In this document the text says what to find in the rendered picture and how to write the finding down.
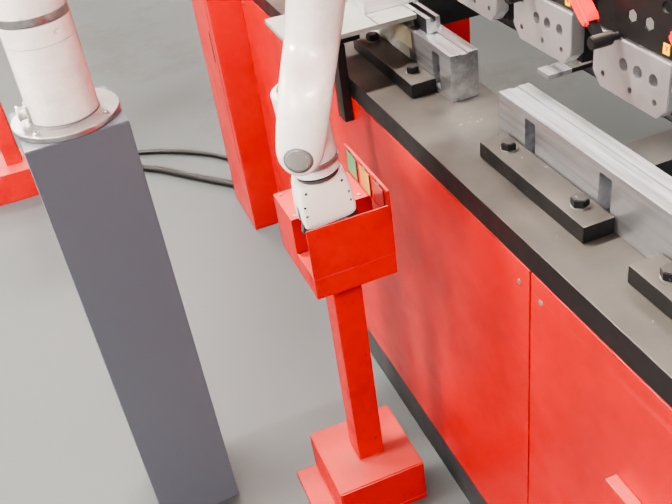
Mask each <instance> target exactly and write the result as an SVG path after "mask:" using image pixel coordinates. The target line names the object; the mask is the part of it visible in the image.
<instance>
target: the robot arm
mask: <svg viewBox="0 0 672 504"><path fill-rule="evenodd" d="M345 3H346V0H285V23H284V40H283V49H282V57H281V65H280V74H279V83H278V84H277V85H276V86H275V87H274V88H273V89H272V90H271V93H270V97H271V100H272V104H273V108H274V111H275V115H276V155H277V158H278V161H279V163H280V165H281V166H282V168H283V169H284V170H285V171H287V172H288V173H290V174H292V176H291V186H292V194H293V199H294V204H295V209H296V213H297V216H298V218H299V220H301V231H302V232H303V234H305V235H306V233H305V232H306V231H309V230H312V229H315V228H318V227H321V226H324V225H327V224H328V223H331V222H332V223H334V222H337V221H340V220H343V219H346V218H349V217H352V216H354V215H356V214H357V213H358V210H357V208H356V202H355V198H354V195H353V192H352V189H351V186H350V183H349V180H348V178H347V175H346V173H345V171H344V169H343V167H342V165H341V163H340V161H339V160H338V158H339V155H338V148H337V147H336V143H335V139H334V135H333V131H332V127H331V122H330V111H331V104H332V98H333V91H334V84H335V76H336V69H337V62H338V54H339V47H340V40H341V33H342V26H343V19H344V11H345ZM0 39H1V42H2V44H3V47H4V50H5V53H6V55H7V58H8V61H9V64H10V66H11V69H12V72H13V74H14V77H15V80H16V82H17V85H18V88H19V91H20V93H21V96H22V99H23V102H22V104H23V106H20V107H17V106H14V107H15V111H16V115H15V116H14V118H13V119H12V121H11V130H12V132H13V134H14V136H15V137H16V138H18V139H19V140H22V141H24V142H29V143H37V144H45V143H56V142H62V141H67V140H71V139H75V138H78V137H81V136H84V135H87V134H89V133H91V132H94V131H96V130H98V129H100V128H101V127H103V126H105V125H106V124H108V123H109V122H110V121H111V120H113V119H114V118H115V117H116V115H117V114H118V113H119V110H120V105H121V104H120V101H119V98H118V96H117V95H116V94H115V93H113V92H112V91H109V90H106V89H101V88H94V85H93V82H92V79H91V75H90V72H89V69H88V66H87V63H86V59H85V56H84V53H83V50H82V47H81V43H80V40H79V37H78V34H77V31H76V28H75V24H74V21H73V18H72V15H71V12H70V8H69V6H68V2H67V0H0Z"/></svg>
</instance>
